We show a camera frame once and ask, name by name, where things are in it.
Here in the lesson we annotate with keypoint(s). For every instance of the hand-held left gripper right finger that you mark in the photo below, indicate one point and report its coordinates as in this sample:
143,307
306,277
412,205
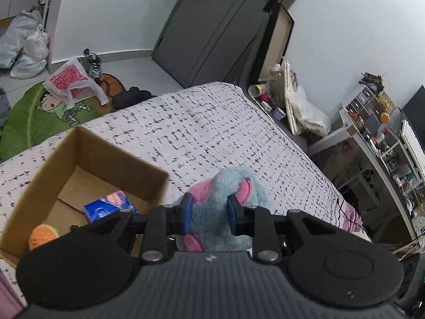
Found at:
232,216

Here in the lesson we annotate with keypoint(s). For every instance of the brown cardboard box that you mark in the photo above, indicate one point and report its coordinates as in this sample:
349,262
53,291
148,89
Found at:
99,159

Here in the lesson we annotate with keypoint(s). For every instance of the white desk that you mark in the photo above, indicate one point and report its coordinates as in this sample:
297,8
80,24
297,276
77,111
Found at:
372,159

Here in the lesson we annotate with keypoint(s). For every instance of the blue tissue packet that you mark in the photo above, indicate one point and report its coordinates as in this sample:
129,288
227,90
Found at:
109,204

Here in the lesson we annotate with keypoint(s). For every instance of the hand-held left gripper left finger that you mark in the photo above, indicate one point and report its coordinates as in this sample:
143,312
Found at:
186,214

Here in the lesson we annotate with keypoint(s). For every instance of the dark grey wardrobe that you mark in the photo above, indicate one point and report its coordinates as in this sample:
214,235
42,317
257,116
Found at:
215,30

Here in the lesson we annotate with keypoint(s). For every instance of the white plastic bag by bed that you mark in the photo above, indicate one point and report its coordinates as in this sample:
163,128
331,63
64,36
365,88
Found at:
305,109

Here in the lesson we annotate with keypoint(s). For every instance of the orange ball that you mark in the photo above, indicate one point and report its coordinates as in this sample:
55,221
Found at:
385,118

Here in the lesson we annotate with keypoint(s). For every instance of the bed with patterned sheet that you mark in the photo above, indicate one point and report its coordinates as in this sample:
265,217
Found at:
199,123

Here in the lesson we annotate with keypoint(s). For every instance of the paper cup tube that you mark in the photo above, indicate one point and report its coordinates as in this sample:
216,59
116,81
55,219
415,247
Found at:
257,90

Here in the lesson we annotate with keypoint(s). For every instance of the black shoes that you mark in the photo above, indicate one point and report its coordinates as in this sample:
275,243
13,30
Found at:
93,64

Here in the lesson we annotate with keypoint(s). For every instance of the white keyboard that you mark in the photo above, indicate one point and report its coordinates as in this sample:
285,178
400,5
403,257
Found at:
413,146

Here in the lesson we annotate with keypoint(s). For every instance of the red and white plastic bag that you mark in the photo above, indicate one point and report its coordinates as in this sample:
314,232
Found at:
71,79

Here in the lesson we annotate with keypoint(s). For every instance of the black bag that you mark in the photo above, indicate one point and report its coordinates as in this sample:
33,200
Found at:
131,97

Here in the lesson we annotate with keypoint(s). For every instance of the black monitor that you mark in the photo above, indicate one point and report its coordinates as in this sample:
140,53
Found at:
416,106

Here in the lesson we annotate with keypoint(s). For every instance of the grey drawer organiser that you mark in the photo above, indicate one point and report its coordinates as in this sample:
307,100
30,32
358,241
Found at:
362,101

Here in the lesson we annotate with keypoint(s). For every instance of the brown round mat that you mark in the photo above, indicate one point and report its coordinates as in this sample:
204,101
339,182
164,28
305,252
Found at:
113,88

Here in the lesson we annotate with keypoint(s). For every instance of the small purple box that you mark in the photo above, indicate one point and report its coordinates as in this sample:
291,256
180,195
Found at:
279,113

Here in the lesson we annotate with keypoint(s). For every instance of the green cartoon rug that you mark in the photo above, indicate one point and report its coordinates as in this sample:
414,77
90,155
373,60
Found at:
26,119

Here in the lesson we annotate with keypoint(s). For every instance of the dark framed board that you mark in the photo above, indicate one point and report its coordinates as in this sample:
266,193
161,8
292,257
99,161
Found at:
277,40

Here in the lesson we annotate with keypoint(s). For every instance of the grey-blue and pink plush toy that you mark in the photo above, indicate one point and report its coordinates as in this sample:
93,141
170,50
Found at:
212,189

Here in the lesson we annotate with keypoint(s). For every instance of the white pole stand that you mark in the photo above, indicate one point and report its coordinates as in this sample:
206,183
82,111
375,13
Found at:
48,6

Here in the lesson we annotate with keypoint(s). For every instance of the hamburger squishy toy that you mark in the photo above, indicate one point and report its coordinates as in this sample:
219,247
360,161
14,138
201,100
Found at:
43,236

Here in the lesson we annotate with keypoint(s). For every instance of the grey plastic bags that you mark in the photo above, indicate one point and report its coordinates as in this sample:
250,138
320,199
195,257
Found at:
23,46

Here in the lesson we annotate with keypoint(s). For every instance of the purple bed sheet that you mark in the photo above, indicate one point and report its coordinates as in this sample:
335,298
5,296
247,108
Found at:
355,221

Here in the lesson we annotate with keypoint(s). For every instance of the plastic bottle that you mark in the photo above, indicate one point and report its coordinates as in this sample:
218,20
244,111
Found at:
274,74

